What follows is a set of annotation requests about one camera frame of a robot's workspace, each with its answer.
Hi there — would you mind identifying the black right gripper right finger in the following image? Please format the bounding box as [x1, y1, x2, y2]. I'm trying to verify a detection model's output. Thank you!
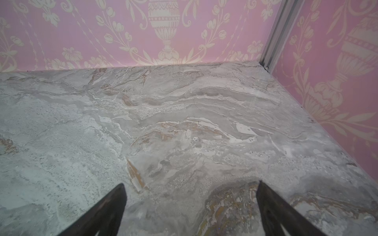
[256, 181, 325, 236]

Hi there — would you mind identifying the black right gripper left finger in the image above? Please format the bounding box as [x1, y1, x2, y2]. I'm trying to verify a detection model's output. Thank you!
[59, 183, 127, 236]

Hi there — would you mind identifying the aluminium right corner post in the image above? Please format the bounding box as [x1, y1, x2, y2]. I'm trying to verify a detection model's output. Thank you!
[259, 0, 304, 74]

